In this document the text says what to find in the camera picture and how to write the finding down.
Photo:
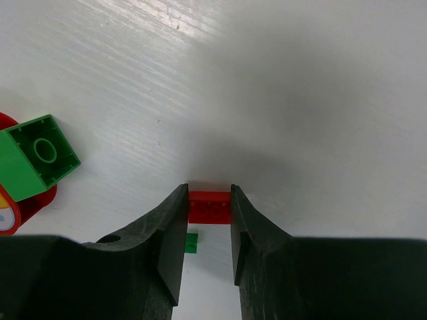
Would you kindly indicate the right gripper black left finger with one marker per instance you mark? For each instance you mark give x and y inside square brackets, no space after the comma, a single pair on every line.
[132,273]

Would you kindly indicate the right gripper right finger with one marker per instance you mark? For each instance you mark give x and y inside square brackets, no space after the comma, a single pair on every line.
[280,276]

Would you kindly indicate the small green lego tile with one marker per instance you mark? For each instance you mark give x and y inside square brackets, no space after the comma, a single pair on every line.
[191,243]

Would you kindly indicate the small red lego tile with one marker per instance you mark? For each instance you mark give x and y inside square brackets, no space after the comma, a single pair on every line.
[209,207]

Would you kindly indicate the red flower lego piece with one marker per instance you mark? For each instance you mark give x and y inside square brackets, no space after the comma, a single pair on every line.
[14,214]

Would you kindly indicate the green small lego brick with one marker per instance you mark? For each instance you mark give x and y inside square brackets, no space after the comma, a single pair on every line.
[35,156]

